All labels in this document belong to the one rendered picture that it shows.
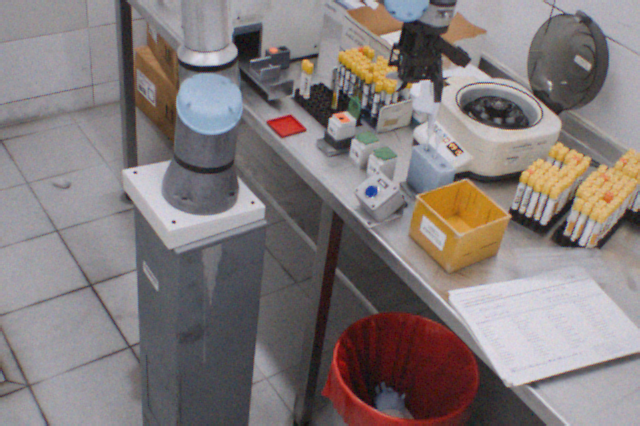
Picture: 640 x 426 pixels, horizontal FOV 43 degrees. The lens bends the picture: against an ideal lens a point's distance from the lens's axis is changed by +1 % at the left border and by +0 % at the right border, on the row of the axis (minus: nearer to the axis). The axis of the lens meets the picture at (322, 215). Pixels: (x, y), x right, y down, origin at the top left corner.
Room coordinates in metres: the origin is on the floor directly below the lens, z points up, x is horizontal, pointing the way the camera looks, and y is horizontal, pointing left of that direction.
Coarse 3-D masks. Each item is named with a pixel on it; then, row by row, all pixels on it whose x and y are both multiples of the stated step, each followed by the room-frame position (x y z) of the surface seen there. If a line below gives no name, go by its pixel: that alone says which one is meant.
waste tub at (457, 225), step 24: (432, 192) 1.30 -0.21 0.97; (456, 192) 1.34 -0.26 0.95; (480, 192) 1.32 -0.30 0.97; (432, 216) 1.23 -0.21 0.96; (456, 216) 1.35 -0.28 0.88; (480, 216) 1.31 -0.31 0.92; (504, 216) 1.26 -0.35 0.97; (432, 240) 1.22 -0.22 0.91; (456, 240) 1.18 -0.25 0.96; (480, 240) 1.21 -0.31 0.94; (456, 264) 1.18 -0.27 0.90
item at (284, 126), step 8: (272, 120) 1.61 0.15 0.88; (280, 120) 1.62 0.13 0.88; (288, 120) 1.63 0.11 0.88; (296, 120) 1.63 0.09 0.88; (272, 128) 1.58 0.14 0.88; (280, 128) 1.59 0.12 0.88; (288, 128) 1.60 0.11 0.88; (296, 128) 1.60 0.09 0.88; (304, 128) 1.60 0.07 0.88; (280, 136) 1.56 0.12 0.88
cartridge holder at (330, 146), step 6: (324, 132) 1.56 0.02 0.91; (324, 138) 1.55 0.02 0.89; (330, 138) 1.54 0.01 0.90; (348, 138) 1.54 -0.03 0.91; (354, 138) 1.55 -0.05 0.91; (318, 144) 1.54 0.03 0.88; (324, 144) 1.53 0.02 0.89; (330, 144) 1.53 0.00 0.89; (336, 144) 1.52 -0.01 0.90; (342, 144) 1.53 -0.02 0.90; (348, 144) 1.54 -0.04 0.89; (324, 150) 1.52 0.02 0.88; (330, 150) 1.51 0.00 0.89; (336, 150) 1.52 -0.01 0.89; (342, 150) 1.53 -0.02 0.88; (348, 150) 1.54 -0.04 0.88
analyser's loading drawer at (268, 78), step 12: (240, 60) 1.81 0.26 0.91; (252, 60) 1.76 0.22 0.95; (264, 60) 1.78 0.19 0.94; (252, 72) 1.75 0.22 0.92; (264, 72) 1.73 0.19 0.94; (276, 72) 1.75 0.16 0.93; (264, 84) 1.71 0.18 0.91; (276, 84) 1.69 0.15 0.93; (288, 84) 1.71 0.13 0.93; (276, 96) 1.69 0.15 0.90
